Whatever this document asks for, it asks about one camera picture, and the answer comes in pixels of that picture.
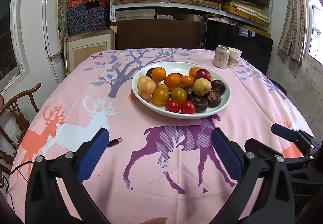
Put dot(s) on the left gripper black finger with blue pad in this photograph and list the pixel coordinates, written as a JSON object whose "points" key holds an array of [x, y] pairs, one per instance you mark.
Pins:
{"points": [[44, 202], [275, 200]]}

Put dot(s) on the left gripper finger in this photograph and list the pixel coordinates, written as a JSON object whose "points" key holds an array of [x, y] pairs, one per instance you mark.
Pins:
{"points": [[288, 134]]}

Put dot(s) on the speckled pale passion fruit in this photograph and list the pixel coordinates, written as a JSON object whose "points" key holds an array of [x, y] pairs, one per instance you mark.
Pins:
{"points": [[213, 78]]}

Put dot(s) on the pale yellow passion fruit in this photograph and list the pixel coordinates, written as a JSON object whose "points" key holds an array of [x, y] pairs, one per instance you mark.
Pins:
{"points": [[201, 87]]}

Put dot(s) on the yellow-orange citrus fruit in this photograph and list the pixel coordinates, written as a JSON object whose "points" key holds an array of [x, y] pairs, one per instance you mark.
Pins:
{"points": [[178, 94]]}

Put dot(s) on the pale peach fruit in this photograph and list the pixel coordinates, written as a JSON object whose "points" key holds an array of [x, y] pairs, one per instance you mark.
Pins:
{"points": [[142, 80]]}

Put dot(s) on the small yellow citrus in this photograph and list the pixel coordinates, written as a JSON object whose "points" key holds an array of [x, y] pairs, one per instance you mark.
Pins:
{"points": [[162, 86]]}

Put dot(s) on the person's left hand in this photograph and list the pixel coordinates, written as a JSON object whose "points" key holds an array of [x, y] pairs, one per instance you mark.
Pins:
{"points": [[157, 220]]}

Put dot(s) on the dark wrinkled passion fruit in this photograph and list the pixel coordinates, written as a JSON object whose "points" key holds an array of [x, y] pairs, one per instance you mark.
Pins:
{"points": [[214, 99]]}

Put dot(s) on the wooden chair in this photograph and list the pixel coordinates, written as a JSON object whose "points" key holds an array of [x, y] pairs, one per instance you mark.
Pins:
{"points": [[29, 140]]}

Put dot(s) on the dark passion fruit front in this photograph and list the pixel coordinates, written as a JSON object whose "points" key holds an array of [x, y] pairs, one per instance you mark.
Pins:
{"points": [[200, 103]]}

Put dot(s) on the pink deer print tablecloth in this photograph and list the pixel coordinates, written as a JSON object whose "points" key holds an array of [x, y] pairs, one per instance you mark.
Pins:
{"points": [[163, 167]]}

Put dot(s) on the black monitor screen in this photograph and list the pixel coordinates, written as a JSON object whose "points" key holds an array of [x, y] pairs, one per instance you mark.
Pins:
{"points": [[256, 48]]}

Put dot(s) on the white paper cup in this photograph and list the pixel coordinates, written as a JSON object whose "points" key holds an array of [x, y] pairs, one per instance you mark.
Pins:
{"points": [[234, 57]]}

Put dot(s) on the beige patterned curtain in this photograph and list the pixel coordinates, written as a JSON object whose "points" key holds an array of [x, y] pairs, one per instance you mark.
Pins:
{"points": [[294, 33]]}

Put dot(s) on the dark purple passion fruit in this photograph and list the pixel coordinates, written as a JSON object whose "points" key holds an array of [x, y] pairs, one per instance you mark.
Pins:
{"points": [[190, 92]]}

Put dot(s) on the pink drink can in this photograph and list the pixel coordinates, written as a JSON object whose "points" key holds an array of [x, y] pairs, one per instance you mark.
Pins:
{"points": [[221, 56]]}

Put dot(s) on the orange mandarin back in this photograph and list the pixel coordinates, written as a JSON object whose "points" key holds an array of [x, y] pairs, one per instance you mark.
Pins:
{"points": [[192, 71]]}

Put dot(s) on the yellow-orange citrus on plate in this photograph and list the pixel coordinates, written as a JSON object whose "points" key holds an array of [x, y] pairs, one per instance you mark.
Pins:
{"points": [[160, 96]]}

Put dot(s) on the large orange mandarin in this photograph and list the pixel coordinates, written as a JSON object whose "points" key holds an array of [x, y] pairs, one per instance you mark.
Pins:
{"points": [[172, 81]]}

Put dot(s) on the white oval plate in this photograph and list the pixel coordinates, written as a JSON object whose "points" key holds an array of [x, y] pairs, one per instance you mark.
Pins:
{"points": [[180, 67]]}

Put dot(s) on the framed beige panel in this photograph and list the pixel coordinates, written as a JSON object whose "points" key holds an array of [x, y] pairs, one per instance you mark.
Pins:
{"points": [[79, 47]]}

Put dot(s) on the dark red plum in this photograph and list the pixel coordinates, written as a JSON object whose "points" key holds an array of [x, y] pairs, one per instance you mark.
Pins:
{"points": [[149, 72]]}

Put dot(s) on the blue patterned boxes stack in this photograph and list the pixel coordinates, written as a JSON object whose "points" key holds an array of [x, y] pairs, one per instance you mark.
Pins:
{"points": [[87, 15]]}

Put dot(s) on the dark brown wooden board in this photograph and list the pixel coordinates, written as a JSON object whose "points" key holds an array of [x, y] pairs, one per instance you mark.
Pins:
{"points": [[143, 34]]}

